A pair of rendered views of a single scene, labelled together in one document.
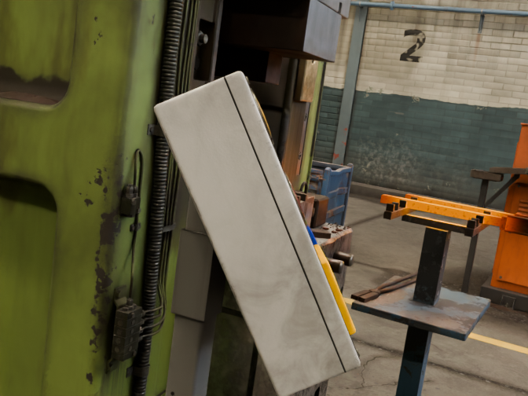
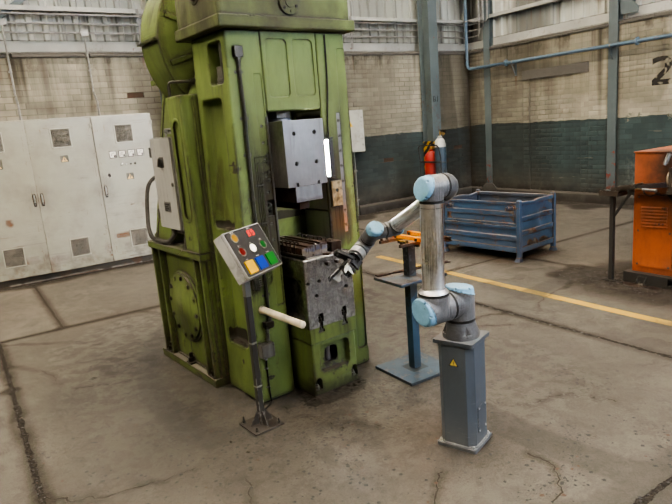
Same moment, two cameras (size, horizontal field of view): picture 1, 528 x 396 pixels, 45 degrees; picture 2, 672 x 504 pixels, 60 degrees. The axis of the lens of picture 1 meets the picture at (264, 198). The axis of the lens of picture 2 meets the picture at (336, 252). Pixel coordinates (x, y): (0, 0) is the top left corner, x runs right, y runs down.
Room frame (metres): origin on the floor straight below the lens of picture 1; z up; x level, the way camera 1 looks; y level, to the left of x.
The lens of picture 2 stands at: (-1.78, -2.07, 1.71)
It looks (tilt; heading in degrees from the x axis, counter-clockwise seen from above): 12 degrees down; 31
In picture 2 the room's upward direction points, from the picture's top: 5 degrees counter-clockwise
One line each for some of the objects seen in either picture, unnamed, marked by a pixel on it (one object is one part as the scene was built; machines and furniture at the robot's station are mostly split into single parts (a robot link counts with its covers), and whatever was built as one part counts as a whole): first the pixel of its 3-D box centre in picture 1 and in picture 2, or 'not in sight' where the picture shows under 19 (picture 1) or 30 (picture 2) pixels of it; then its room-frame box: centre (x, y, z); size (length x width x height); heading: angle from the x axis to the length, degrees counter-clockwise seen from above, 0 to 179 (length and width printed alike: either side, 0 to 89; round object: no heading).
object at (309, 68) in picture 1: (308, 66); (336, 193); (1.60, -0.06, 1.27); 0.09 x 0.02 x 0.17; 159
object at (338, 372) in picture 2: not in sight; (311, 346); (1.39, 0.12, 0.23); 0.55 x 0.37 x 0.47; 69
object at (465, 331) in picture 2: not in sight; (460, 325); (0.99, -1.10, 0.65); 0.19 x 0.19 x 0.10
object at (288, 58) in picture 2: not in sight; (272, 75); (1.43, 0.25, 2.06); 0.44 x 0.41 x 0.47; 69
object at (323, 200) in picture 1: (297, 207); (331, 244); (1.44, -0.08, 0.95); 0.12 x 0.08 x 0.06; 69
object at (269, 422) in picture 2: not in sight; (260, 417); (0.70, 0.06, 0.05); 0.22 x 0.22 x 0.09; 69
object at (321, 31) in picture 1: (225, 22); (290, 191); (1.33, 0.13, 1.32); 0.42 x 0.20 x 0.10; 69
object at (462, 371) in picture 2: not in sight; (463, 388); (0.99, -1.10, 0.30); 0.22 x 0.22 x 0.60; 84
